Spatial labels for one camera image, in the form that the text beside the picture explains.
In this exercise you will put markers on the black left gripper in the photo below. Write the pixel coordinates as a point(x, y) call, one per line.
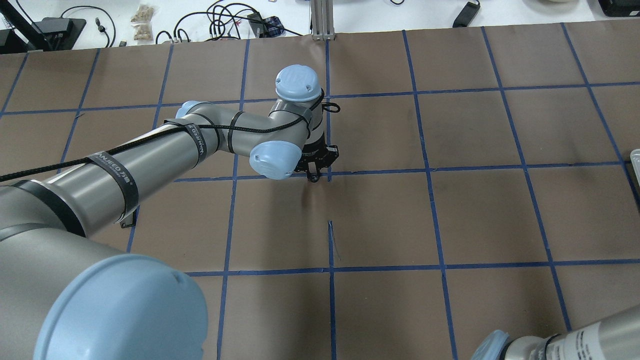
point(313, 153)

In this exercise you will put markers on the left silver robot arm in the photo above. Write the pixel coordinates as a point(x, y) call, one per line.
point(66, 297)

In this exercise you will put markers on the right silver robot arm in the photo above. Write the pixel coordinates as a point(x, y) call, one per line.
point(616, 337)

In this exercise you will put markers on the black power adapter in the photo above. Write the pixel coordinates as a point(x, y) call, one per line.
point(467, 14)

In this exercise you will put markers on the aluminium frame post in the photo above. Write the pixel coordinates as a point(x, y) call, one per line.
point(322, 20)

